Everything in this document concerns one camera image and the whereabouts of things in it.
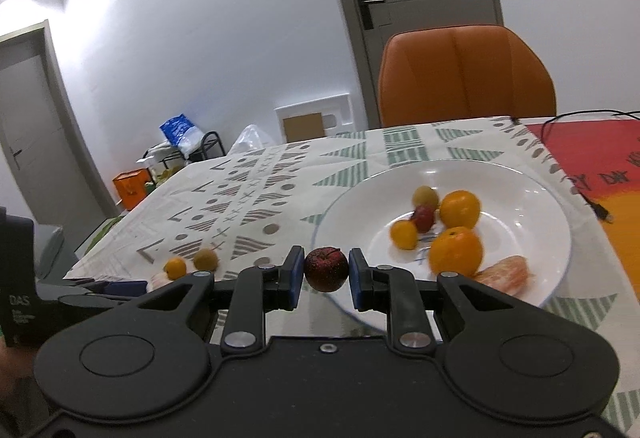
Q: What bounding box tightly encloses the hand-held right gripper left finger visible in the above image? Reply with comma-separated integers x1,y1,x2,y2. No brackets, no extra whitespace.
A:
114,245,306,351

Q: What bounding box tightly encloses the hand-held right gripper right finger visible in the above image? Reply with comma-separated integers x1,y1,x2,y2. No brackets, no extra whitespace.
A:
348,247,547,352

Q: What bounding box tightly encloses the clear plastic bag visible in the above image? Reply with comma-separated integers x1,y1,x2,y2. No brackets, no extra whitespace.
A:
228,123,276,157

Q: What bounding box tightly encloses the orange box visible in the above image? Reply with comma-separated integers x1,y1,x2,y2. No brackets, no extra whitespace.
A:
112,170,151,212

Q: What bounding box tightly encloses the grey side door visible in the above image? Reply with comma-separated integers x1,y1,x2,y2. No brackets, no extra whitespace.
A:
0,20,109,230

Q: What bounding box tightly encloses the white plate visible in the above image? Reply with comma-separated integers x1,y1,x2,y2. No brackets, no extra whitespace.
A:
310,159,573,329

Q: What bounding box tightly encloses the white foam packing tray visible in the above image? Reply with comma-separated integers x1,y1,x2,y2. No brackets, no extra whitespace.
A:
274,91,356,144

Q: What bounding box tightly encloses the large orange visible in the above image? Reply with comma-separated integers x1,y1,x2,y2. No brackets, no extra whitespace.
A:
428,226,485,278
438,189,482,230

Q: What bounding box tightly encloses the small red apple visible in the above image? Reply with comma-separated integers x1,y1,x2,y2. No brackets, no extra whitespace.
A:
304,246,349,293
411,205,436,234

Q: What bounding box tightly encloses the green leaf floor mat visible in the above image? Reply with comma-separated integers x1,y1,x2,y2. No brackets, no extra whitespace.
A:
74,215,127,265

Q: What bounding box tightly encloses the small orange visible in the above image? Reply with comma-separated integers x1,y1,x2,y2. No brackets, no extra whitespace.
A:
389,220,420,251
164,256,188,280

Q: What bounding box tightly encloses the blue and white bag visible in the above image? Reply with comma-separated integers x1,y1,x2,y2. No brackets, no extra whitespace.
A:
159,113,205,157

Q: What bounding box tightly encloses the black door handle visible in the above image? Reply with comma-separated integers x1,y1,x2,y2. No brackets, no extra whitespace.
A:
355,0,387,30

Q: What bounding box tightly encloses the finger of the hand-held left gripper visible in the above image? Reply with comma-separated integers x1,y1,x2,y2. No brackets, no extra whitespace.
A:
57,295,137,316
36,278,147,299

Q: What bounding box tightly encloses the brown cardboard piece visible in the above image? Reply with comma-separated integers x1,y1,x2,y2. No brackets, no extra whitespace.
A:
282,113,326,143

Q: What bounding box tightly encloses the red and orange mat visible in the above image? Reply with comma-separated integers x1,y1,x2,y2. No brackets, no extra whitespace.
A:
524,117,640,320

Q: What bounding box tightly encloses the black cable with plug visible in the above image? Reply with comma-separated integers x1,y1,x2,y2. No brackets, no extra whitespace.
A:
569,187,616,222

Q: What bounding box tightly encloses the green-brown round fruit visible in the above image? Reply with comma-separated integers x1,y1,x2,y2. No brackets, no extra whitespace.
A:
193,248,220,273
412,185,441,210

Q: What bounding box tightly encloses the orange chair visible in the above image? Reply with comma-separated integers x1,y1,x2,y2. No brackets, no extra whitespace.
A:
377,24,558,129

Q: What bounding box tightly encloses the orange peeled grapefruit piece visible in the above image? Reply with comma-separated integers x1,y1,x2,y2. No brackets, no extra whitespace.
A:
472,255,530,296

